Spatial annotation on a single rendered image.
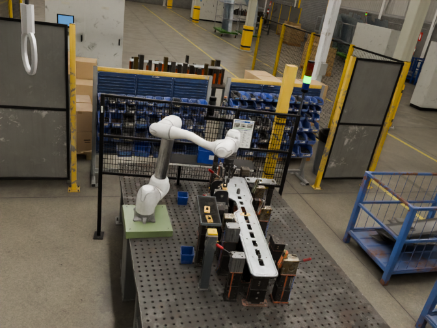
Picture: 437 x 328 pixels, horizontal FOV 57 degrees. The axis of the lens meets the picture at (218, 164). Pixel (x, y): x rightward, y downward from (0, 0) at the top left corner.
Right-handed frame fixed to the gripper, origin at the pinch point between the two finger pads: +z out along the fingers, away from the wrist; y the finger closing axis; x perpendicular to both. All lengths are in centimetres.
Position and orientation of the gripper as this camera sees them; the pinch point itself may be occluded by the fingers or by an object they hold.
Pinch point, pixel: (225, 182)
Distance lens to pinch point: 295.9
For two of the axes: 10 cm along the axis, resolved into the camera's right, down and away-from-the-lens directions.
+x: -1.2, -4.3, 9.0
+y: 9.8, 0.8, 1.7
